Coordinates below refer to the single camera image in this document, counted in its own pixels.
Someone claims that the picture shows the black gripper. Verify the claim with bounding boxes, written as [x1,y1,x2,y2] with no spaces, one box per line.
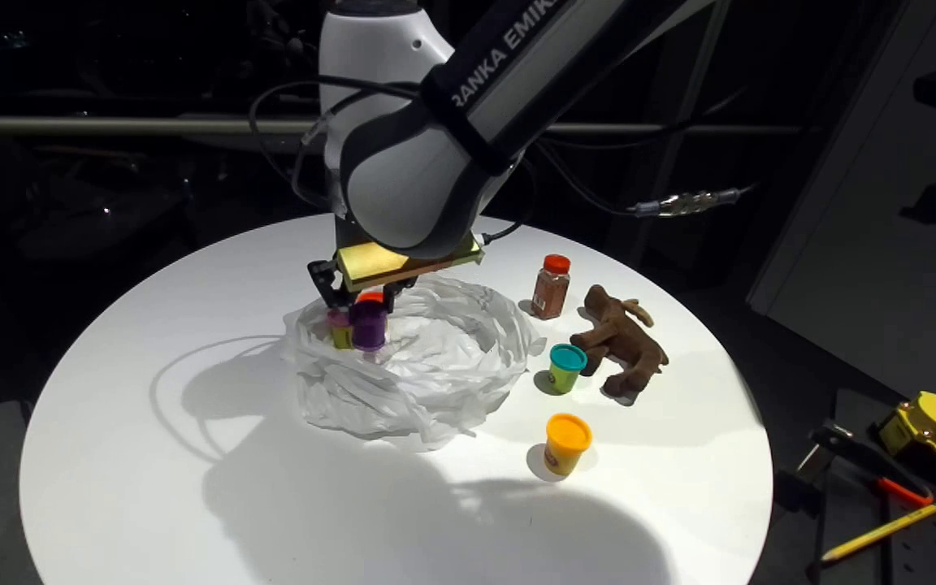
[307,256,420,318]

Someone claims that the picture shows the dark purple lid dough tub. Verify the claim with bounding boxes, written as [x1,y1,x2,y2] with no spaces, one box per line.
[350,302,392,356]

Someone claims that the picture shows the red lid spice jar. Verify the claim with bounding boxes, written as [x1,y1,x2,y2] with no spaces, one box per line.
[530,252,576,325]

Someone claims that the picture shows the teal lid dough tub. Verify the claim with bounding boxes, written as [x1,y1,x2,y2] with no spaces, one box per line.
[533,343,595,400]

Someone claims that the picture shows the yellow lid dough tub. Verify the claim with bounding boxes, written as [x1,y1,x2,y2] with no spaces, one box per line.
[538,410,598,477]

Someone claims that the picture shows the brown plush dog toy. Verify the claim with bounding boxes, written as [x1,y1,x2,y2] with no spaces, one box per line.
[570,279,673,405]

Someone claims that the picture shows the white plastic bag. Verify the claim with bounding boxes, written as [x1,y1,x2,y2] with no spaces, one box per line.
[277,273,549,454]

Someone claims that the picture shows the metal window railing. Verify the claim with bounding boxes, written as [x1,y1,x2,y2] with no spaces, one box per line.
[0,113,819,141]

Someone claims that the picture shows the yellow pencil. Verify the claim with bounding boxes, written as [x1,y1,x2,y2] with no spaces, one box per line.
[817,497,936,568]

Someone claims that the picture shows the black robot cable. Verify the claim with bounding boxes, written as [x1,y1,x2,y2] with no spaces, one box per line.
[246,75,759,221]

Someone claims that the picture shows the red handled tool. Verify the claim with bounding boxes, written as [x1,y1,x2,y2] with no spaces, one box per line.
[808,419,936,515]

